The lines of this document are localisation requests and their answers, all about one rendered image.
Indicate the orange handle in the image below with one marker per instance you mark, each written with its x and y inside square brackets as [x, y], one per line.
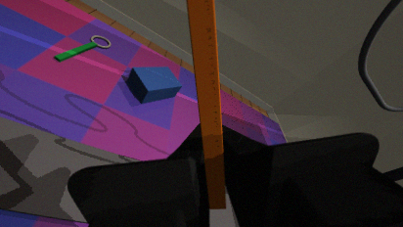
[202, 26]

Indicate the green flat bar with grey loop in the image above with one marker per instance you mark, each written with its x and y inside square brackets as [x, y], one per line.
[71, 53]

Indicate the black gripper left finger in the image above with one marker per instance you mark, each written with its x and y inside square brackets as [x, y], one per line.
[178, 182]

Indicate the blue rectangular block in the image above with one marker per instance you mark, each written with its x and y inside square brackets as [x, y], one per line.
[152, 84]

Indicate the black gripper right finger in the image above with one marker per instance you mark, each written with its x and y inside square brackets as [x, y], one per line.
[255, 173]

